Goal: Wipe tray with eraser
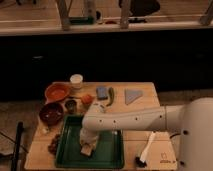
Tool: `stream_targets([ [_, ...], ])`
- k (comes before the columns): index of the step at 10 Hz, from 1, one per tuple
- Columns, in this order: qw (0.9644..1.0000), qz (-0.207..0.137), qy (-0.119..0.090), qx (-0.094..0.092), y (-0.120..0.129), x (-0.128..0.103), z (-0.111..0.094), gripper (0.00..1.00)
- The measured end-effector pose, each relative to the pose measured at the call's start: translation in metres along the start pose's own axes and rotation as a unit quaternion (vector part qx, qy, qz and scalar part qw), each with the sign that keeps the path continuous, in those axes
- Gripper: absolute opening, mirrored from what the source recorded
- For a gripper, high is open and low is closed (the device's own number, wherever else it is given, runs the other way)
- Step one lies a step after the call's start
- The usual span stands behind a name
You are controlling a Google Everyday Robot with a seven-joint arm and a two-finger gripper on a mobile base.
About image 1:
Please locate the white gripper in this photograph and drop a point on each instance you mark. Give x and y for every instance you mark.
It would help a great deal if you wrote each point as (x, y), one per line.
(88, 137)

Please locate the tan eraser block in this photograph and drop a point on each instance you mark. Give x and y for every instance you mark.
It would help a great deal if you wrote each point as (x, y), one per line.
(86, 150)

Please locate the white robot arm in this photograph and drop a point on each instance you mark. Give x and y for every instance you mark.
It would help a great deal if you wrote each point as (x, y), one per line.
(194, 121)

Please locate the green plastic tray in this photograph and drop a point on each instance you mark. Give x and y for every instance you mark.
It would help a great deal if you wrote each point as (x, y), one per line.
(109, 153)

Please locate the brown grape bunch toy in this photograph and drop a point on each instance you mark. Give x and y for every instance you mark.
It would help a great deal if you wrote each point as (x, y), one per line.
(52, 147)

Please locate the dark red bowl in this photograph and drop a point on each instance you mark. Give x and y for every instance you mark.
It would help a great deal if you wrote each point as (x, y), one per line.
(51, 114)

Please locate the blue sponge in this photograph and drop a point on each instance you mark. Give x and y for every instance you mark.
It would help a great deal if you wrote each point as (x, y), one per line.
(101, 93)

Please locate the small white garlic toy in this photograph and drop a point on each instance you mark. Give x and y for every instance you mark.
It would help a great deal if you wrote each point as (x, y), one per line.
(45, 131)

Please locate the green toy pepper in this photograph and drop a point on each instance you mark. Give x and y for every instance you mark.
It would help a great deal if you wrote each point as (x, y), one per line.
(111, 95)

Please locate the orange plastic bowl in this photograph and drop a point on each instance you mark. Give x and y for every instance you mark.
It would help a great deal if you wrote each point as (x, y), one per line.
(56, 92)

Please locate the grey triangular cloth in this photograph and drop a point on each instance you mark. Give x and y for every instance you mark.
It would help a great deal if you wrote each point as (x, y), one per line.
(132, 95)

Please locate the white paper cup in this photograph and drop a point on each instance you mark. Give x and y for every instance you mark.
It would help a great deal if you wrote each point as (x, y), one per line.
(76, 81)

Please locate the black pole left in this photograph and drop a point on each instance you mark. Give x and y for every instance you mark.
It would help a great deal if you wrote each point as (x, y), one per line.
(15, 157)

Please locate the black office chair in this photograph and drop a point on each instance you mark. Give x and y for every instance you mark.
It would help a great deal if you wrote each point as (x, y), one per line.
(141, 8)

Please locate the wooden frame leg middle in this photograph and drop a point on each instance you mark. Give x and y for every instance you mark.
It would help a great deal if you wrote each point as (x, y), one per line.
(125, 12)

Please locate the wooden frame leg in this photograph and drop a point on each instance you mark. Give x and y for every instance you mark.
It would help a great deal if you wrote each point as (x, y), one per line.
(63, 13)
(125, 12)

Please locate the wooden frame leg left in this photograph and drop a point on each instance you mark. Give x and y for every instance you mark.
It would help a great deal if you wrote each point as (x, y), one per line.
(63, 13)

